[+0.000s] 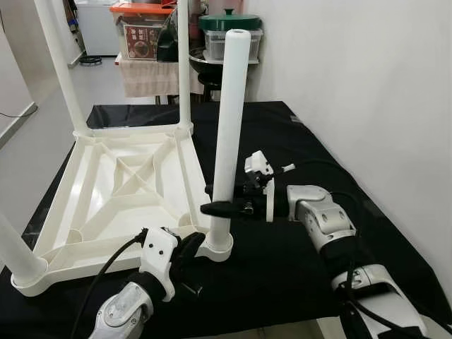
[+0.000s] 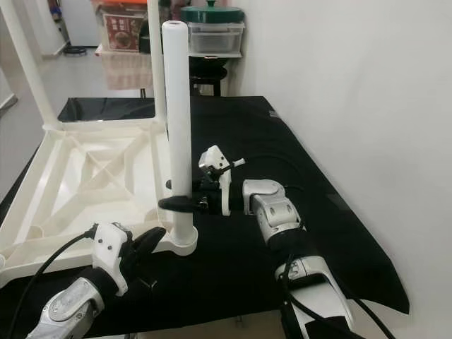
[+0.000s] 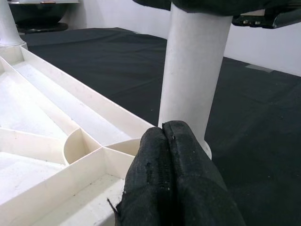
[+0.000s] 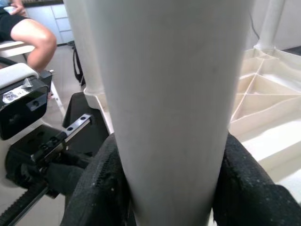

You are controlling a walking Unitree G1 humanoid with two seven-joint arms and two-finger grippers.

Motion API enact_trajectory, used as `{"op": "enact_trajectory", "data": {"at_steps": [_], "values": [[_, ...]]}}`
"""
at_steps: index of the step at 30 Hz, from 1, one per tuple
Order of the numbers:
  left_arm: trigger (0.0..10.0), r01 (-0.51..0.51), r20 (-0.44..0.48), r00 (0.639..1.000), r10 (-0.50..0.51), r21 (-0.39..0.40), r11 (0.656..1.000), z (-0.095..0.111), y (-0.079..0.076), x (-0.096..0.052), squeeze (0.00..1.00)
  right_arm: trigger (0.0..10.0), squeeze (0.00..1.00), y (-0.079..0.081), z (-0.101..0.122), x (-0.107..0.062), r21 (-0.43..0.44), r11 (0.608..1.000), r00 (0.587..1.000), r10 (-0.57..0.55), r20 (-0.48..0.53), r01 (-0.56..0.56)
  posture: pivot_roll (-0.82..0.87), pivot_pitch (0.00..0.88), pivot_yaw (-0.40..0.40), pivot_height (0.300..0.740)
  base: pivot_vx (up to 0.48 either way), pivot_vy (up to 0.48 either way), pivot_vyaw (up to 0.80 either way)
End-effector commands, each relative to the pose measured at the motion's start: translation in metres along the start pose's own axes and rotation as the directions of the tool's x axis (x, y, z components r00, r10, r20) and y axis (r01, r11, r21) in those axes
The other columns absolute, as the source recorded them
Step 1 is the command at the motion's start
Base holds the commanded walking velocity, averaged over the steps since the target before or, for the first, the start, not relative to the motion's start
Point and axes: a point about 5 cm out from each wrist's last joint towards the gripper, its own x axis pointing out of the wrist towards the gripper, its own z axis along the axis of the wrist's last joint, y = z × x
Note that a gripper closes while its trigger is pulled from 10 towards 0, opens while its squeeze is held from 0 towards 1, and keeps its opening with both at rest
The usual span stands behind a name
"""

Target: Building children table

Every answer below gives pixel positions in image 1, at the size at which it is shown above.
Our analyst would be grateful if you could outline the black stool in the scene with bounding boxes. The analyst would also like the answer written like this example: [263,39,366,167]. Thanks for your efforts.
[198,71,228,101]

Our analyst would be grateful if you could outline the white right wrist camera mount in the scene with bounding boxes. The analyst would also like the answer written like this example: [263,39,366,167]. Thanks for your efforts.
[244,150,296,221]

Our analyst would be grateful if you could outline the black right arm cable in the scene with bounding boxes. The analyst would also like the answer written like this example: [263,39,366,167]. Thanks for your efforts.
[286,160,452,337]

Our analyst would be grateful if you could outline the black wall cable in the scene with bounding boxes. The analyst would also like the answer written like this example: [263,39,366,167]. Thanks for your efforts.
[0,106,36,121]

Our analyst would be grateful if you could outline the white plastic table leg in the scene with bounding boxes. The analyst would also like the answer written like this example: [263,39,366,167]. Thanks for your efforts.
[0,212,49,285]
[35,0,93,135]
[205,30,252,254]
[177,0,194,132]

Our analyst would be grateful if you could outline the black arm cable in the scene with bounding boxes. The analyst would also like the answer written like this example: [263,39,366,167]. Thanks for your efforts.
[286,160,452,337]
[69,230,149,339]

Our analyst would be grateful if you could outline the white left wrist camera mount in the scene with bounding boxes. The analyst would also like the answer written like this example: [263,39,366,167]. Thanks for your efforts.
[139,226,180,301]

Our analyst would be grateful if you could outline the white chest freezer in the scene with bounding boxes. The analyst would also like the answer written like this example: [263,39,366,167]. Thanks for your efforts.
[74,0,121,56]

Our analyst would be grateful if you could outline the orange lid storage box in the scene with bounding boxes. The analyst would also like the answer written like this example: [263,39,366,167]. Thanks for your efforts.
[109,2,174,61]

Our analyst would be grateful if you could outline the white plastic children table top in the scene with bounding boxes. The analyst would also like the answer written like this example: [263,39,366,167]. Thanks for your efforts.
[11,124,234,297]

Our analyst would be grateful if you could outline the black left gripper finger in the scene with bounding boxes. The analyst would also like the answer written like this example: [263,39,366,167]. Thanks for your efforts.
[180,234,206,262]

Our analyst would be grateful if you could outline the black tablecloth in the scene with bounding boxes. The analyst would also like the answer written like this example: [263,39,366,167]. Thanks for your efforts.
[0,101,452,337]

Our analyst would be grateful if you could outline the green lid clear container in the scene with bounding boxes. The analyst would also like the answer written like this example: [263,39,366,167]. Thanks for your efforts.
[198,8,263,61]

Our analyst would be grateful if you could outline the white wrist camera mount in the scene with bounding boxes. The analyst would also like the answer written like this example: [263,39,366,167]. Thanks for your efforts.
[139,226,180,301]
[244,150,296,221]

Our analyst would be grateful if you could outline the beige striped cloth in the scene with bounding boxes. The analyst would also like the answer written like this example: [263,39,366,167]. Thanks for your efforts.
[117,56,206,98]

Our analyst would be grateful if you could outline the black bag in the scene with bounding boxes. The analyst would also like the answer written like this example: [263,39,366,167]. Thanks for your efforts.
[157,14,179,63]

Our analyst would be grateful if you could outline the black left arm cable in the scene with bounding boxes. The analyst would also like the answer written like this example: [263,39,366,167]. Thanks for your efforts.
[69,230,149,339]

